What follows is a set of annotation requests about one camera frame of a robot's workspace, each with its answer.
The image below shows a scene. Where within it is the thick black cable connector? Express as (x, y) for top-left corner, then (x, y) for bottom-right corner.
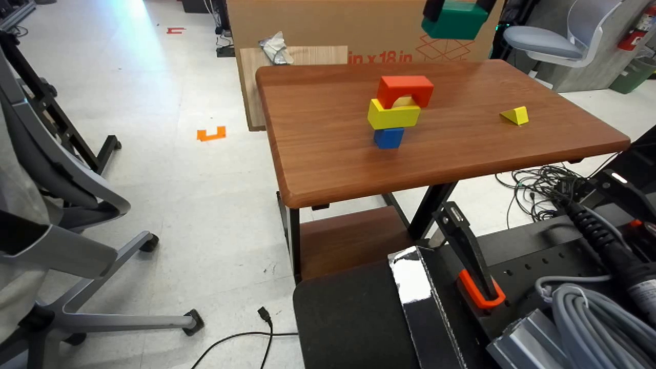
(549, 183), (656, 310)

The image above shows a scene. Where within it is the coiled grey cable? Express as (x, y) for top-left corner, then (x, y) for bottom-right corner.
(535, 275), (656, 369)

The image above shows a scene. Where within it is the yellow wedge block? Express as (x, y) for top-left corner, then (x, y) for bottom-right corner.
(498, 105), (532, 129)

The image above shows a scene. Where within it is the red fire extinguisher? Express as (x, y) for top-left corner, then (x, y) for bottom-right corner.
(618, 6), (656, 52)

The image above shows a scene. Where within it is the black power strip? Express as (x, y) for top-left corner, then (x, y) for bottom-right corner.
(488, 242), (611, 288)

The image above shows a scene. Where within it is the blue cube block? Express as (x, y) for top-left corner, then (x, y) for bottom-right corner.
(372, 125), (406, 152)

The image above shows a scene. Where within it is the black office chair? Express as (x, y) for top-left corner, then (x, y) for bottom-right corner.
(0, 64), (205, 369)

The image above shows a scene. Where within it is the black metal table frame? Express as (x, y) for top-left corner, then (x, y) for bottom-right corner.
(276, 179), (462, 283)

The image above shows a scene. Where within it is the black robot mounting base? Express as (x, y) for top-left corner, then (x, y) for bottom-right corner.
(294, 202), (656, 369)

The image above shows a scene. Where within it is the large printed cardboard box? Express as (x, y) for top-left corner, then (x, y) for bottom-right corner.
(223, 0), (508, 68)

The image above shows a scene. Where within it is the wooden lower shelf board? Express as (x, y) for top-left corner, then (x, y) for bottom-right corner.
(297, 204), (417, 283)

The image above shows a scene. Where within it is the orange floor marker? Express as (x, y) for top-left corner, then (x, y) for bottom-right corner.
(196, 125), (228, 143)

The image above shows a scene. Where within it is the tangled cable bundle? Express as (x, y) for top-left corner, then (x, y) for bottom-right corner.
(494, 162), (618, 224)

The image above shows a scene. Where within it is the thin black floor cable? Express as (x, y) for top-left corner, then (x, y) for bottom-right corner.
(192, 306), (301, 369)

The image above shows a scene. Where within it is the white crumpled plastic bag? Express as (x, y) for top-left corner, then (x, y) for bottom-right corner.
(259, 29), (297, 68)

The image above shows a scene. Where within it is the grey plastic wrapped part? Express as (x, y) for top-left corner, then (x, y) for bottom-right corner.
(486, 308), (583, 369)

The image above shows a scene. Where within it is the yellow rectangular block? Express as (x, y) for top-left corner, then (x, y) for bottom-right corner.
(365, 95), (422, 130)

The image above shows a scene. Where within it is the green arch block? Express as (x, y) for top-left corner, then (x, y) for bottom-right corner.
(421, 1), (492, 40)

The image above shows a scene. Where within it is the orange arch block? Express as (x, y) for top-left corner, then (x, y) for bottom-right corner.
(376, 73), (438, 110)

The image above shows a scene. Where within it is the black background equipment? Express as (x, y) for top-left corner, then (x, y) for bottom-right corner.
(180, 0), (239, 58)

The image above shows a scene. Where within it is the black tripod stand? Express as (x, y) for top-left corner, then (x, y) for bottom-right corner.
(0, 0), (123, 176)

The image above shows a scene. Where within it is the teal green bin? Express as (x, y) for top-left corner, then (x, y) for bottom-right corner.
(609, 57), (656, 95)

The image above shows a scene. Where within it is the light grey swivel chair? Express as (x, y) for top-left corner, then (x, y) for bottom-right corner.
(503, 0), (645, 89)

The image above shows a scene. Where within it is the black clamp orange handle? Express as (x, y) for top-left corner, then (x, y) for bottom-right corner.
(432, 200), (508, 313)

